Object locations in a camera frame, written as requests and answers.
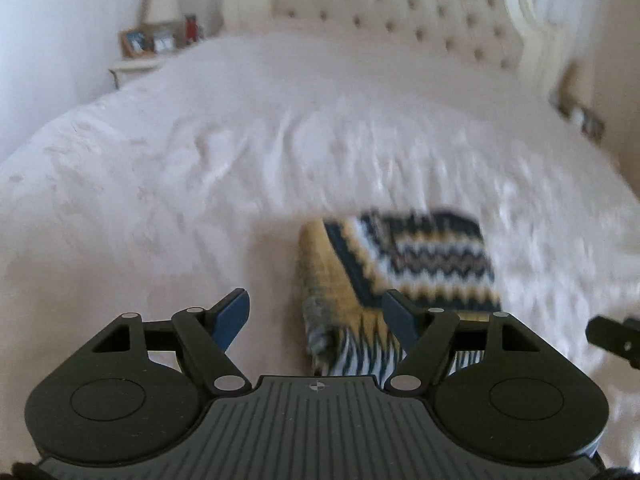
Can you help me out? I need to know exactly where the left white nightstand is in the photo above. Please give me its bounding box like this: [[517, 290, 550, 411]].
[[108, 55, 170, 89]]

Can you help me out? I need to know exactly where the small silver picture frame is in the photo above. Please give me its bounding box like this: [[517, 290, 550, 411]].
[[146, 22, 180, 55]]

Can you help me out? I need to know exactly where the right bedside table lamp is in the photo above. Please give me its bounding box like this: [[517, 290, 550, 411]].
[[550, 58, 594, 120]]

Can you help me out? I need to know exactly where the bedside table lamp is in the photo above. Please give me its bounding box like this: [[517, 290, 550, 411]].
[[550, 58, 594, 120], [141, 0, 182, 26]]

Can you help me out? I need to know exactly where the left bedside table lamp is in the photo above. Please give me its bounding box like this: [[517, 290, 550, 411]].
[[141, 0, 182, 26]]

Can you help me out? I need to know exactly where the right bedside picture frame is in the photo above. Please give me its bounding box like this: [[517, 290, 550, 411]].
[[570, 107, 604, 144]]

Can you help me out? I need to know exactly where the red bottle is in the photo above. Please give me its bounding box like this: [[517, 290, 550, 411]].
[[184, 14, 200, 46]]

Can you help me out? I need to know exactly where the black yellow white patterned sweater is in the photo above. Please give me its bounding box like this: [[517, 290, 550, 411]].
[[297, 209, 501, 384]]

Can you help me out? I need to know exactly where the left wooden picture frame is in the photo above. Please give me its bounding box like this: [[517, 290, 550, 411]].
[[119, 28, 154, 58]]

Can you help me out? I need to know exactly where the white satin bedspread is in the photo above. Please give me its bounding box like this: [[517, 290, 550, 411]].
[[1, 24, 639, 467]]

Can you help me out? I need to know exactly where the cream tufted headboard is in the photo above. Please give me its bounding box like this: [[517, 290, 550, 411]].
[[222, 0, 566, 94]]

